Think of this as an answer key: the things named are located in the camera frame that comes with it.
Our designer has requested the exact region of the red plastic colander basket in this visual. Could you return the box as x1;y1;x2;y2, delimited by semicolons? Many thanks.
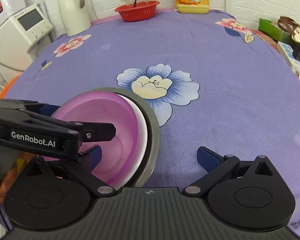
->
115;0;160;22

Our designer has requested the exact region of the brown sandal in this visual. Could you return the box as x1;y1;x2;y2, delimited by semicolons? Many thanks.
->
277;16;300;35

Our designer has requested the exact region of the white water dispenser appliance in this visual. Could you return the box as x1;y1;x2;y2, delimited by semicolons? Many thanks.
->
0;4;53;81

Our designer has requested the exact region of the purple translucent plastic bowl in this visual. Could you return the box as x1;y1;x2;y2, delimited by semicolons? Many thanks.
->
52;90;147;189

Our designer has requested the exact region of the orange plastic stool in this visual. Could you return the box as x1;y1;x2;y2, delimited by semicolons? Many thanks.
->
0;75;20;99

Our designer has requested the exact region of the white power strip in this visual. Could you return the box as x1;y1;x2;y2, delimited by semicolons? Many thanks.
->
277;41;300;77

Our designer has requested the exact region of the purple floral tablecloth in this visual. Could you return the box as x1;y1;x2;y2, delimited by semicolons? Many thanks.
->
7;11;300;236

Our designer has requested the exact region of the green cardboard box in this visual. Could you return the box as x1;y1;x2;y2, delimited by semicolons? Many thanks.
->
258;18;293;44

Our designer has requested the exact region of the stainless steel bowl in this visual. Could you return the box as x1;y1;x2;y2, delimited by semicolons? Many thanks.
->
72;87;161;188

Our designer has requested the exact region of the person's left hand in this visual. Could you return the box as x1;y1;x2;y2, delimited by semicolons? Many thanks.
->
0;152;34;204

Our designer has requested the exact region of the white thermos jug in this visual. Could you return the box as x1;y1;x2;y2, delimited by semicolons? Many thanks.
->
58;0;91;37

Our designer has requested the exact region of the white ceramic patterned bowl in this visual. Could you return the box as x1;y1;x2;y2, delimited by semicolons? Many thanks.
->
110;96;148;189

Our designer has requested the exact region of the black power adapter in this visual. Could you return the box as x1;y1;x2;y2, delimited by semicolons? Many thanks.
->
293;42;300;61

